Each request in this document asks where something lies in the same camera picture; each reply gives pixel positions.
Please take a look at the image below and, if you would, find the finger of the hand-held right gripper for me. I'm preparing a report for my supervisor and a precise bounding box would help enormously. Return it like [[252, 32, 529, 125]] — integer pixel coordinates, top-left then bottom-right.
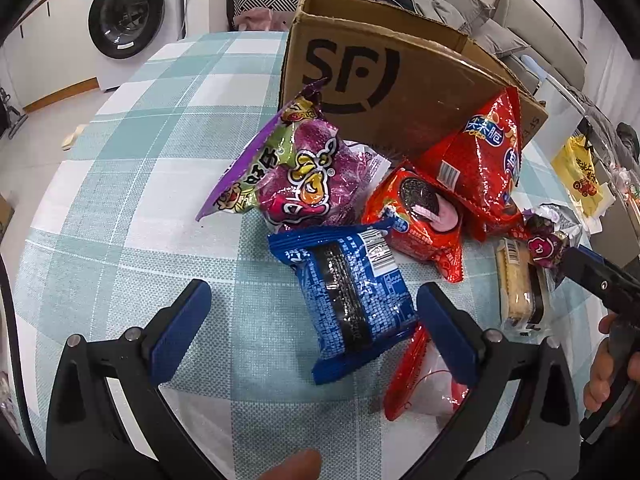
[[562, 246, 640, 328]]

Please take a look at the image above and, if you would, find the teal checked tablecloth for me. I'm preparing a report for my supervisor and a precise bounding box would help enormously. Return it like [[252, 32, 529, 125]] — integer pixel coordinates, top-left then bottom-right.
[[12, 30, 621, 480]]

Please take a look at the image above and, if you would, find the red cookie packet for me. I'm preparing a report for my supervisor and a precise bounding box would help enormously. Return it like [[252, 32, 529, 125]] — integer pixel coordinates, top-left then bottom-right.
[[361, 160, 466, 285], [384, 324, 471, 423]]

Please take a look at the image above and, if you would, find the white kitchen cabinet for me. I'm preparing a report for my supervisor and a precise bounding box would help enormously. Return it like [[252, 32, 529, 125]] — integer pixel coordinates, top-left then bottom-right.
[[0, 0, 101, 111]]

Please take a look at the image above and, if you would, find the small purple candy packet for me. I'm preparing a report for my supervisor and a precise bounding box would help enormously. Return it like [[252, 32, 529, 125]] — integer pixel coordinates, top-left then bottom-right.
[[522, 202, 583, 288]]

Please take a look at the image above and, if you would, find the pink cloth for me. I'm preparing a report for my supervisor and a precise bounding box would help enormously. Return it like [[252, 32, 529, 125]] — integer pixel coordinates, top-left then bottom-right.
[[232, 7, 296, 32]]

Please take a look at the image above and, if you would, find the person's left hand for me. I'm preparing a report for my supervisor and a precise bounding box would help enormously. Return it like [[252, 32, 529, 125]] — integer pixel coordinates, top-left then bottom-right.
[[264, 449, 322, 480]]

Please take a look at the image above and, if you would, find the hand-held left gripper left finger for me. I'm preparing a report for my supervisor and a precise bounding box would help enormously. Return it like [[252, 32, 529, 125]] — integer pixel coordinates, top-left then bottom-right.
[[45, 279, 223, 480]]

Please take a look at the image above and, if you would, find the grey jacket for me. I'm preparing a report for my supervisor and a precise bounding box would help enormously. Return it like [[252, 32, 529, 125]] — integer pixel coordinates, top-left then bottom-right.
[[414, 0, 451, 17]]

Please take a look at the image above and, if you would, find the small wooden block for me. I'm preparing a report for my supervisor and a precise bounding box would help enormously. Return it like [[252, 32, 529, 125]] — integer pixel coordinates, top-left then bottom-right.
[[61, 125, 88, 151]]

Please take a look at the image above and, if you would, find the white washing machine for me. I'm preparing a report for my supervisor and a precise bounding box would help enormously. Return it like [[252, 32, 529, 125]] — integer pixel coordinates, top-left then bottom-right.
[[80, 0, 183, 92]]

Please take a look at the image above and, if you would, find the blue cookie packet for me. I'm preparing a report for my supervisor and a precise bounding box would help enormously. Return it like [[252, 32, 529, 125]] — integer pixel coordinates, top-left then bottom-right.
[[267, 217, 421, 386]]

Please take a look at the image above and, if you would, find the grey pillow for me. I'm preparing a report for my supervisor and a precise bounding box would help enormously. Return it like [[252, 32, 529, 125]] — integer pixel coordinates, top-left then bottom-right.
[[475, 25, 531, 58], [432, 0, 496, 36]]

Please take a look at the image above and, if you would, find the large red snack bag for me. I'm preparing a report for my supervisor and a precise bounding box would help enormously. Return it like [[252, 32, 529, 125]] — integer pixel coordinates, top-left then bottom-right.
[[415, 86, 526, 243]]

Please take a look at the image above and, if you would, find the grey sofa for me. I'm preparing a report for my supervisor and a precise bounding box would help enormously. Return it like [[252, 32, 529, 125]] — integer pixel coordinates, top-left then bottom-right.
[[310, 0, 588, 86]]

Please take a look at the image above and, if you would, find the cardboard piece on floor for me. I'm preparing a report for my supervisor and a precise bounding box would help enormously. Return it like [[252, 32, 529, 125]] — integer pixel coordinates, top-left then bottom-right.
[[0, 192, 16, 236]]

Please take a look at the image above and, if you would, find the layered cake packet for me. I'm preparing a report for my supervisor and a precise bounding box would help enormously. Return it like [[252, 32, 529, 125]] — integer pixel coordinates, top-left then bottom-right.
[[494, 239, 551, 336]]

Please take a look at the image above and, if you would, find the brown cardboard box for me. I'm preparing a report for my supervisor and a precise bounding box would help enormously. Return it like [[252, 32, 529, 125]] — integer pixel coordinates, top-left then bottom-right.
[[277, 0, 550, 161]]

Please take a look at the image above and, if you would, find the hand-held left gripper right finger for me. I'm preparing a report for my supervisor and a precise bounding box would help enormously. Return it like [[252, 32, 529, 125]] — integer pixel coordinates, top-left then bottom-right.
[[400, 282, 583, 480]]

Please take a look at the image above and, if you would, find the person's right hand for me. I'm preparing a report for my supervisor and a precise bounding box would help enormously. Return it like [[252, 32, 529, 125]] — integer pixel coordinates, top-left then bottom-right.
[[582, 312, 626, 413]]

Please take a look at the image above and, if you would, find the yellow plastic bag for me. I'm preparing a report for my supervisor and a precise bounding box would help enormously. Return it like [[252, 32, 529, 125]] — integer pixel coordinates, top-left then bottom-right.
[[551, 135, 616, 221]]

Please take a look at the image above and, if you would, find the purple snack bag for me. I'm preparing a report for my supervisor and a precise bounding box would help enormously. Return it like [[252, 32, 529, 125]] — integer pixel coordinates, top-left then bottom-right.
[[195, 77, 393, 233]]

